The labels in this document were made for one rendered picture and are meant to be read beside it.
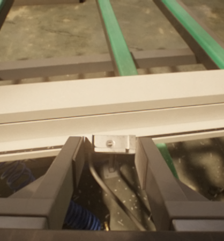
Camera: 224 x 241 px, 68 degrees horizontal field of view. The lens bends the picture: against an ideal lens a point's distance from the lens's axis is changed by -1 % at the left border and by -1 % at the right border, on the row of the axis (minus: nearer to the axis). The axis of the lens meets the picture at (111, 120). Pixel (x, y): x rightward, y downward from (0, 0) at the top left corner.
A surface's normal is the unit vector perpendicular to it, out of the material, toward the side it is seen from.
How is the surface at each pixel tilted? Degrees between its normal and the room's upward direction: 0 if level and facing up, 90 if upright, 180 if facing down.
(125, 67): 0
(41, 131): 90
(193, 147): 0
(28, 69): 90
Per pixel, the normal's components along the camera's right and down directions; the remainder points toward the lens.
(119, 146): 0.02, -0.31
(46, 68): 0.16, 0.80
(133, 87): 0.02, -0.58
